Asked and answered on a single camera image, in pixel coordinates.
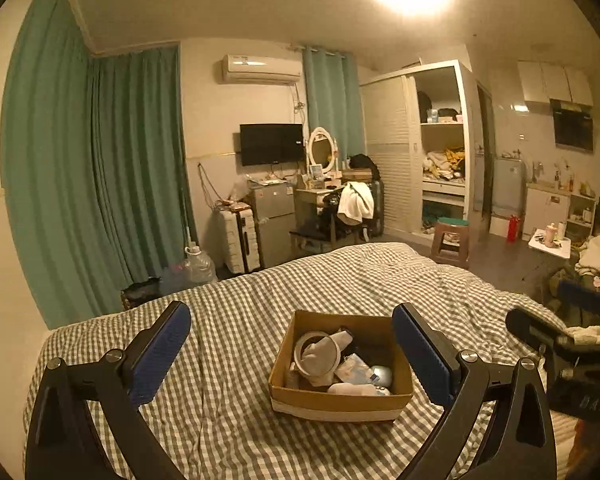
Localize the white wall cabinets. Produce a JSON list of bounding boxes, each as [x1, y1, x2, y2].
[[517, 60, 593, 107]]

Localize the white tape roll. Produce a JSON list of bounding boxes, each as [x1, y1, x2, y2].
[[294, 331, 345, 379]]

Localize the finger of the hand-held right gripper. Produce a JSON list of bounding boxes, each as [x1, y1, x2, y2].
[[506, 307, 581, 357], [557, 280, 600, 326]]

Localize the black chair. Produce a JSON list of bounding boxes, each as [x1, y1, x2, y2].
[[289, 205, 376, 257]]

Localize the clear water bottle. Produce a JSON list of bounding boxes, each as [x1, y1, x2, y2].
[[182, 245, 218, 285]]

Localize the white wardrobe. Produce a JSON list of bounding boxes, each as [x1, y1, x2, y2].
[[359, 60, 486, 241]]

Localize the white medicine packet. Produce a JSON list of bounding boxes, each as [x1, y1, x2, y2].
[[336, 354, 376, 386]]

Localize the white folding table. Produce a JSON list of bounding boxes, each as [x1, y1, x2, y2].
[[522, 232, 573, 281]]

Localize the white sock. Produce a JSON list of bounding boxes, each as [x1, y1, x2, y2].
[[302, 337, 349, 387]]

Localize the white oval vanity mirror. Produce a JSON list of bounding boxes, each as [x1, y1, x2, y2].
[[307, 127, 340, 171]]

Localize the black range hood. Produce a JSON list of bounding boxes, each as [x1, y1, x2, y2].
[[550, 99, 595, 153]]

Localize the vanity desk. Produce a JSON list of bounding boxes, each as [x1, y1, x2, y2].
[[294, 180, 346, 231]]

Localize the plastic stool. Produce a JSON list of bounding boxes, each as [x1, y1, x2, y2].
[[430, 217, 471, 269]]

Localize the narrow green curtain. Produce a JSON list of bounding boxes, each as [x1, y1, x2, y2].
[[302, 46, 365, 161]]

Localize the dark basket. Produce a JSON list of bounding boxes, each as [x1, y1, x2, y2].
[[121, 277, 161, 311]]

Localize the white kitchen cabinet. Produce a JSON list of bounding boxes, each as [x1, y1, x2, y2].
[[524, 182, 573, 238]]

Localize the white storage shelf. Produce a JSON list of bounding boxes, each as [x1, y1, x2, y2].
[[565, 194, 597, 241]]

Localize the brown cardboard box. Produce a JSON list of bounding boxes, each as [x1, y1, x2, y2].
[[268, 310, 415, 423]]

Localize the black wall television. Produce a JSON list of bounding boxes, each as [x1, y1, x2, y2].
[[239, 123, 305, 166]]

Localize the cream fleece blanket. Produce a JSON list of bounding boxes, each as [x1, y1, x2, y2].
[[564, 326, 600, 346]]

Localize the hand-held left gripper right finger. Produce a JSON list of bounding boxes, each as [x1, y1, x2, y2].
[[391, 302, 558, 480]]

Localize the checked bed blanket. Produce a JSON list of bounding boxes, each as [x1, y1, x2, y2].
[[22, 242, 576, 480]]

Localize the dark suitcase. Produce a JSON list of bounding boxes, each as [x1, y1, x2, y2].
[[365, 178, 387, 238]]

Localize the pile of white clothes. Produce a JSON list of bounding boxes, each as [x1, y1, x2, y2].
[[574, 234, 600, 276]]

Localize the white towel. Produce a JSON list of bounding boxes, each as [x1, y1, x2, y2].
[[336, 181, 376, 226]]

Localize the silver fridge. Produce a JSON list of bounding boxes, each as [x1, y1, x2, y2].
[[247, 180, 297, 268]]

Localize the black bag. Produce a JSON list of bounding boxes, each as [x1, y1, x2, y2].
[[349, 154, 378, 181]]

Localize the white air conditioner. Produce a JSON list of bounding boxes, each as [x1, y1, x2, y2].
[[217, 54, 303, 86]]

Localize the large green curtain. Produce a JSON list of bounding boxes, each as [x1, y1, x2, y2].
[[0, 0, 198, 329]]

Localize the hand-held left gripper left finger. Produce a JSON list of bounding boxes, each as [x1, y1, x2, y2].
[[25, 301, 193, 480]]

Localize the white suitcase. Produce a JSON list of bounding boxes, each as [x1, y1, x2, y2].
[[217, 205, 261, 275]]

